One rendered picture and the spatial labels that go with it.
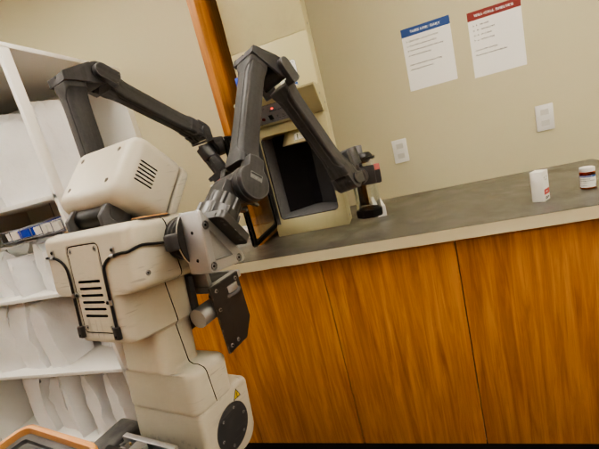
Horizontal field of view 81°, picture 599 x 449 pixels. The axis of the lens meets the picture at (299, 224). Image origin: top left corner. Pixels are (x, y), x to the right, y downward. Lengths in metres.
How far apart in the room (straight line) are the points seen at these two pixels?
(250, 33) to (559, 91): 1.35
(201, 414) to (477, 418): 1.04
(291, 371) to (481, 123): 1.40
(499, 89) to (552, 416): 1.32
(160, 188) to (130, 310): 0.24
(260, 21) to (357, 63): 0.56
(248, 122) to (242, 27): 0.81
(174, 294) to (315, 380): 0.87
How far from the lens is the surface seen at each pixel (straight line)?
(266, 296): 1.37
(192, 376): 0.81
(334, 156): 1.05
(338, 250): 1.20
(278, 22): 1.53
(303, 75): 1.47
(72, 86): 1.10
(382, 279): 1.26
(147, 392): 0.92
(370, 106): 1.86
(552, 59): 1.99
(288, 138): 1.51
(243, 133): 0.79
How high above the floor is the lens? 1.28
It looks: 12 degrees down
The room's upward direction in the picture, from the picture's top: 14 degrees counter-clockwise
